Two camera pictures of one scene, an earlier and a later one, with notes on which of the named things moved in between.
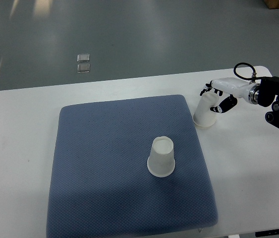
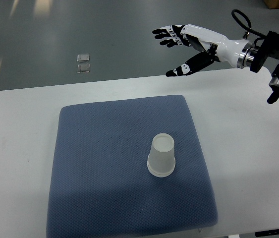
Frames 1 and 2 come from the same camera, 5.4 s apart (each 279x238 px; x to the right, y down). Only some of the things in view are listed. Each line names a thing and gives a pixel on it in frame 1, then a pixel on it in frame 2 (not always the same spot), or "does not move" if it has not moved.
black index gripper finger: x=220 y=92 to x=173 y=42
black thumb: x=225 y=105 to x=195 y=63
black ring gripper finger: x=208 y=85 to x=172 y=29
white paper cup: x=203 y=116 to x=161 y=160
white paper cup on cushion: x=161 y=161 does not move
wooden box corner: x=273 y=4 does not move
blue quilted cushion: x=102 y=186 does not move
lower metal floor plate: x=83 y=68 does not move
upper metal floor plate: x=83 y=57 does not move
